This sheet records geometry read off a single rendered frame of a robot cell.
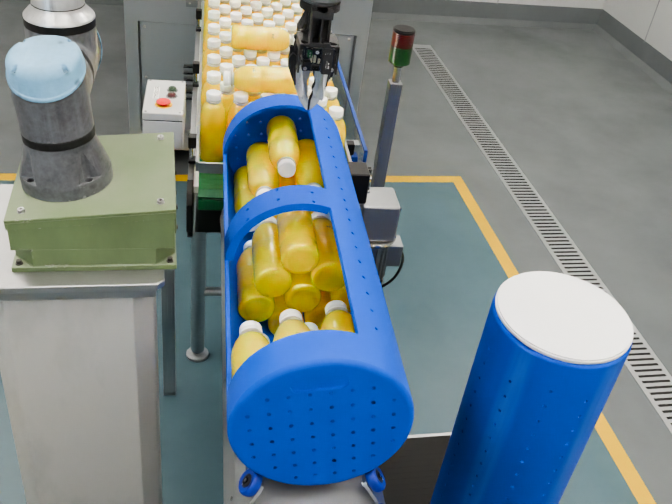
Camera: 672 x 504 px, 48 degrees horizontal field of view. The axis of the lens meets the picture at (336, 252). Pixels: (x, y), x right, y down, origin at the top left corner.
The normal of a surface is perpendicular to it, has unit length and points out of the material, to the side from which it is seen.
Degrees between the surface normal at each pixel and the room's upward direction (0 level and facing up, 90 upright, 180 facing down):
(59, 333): 90
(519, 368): 90
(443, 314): 0
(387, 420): 90
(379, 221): 90
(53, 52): 9
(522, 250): 0
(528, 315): 0
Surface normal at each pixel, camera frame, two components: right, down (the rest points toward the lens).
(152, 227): 0.18, 0.59
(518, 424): -0.44, 0.53
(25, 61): 0.06, -0.71
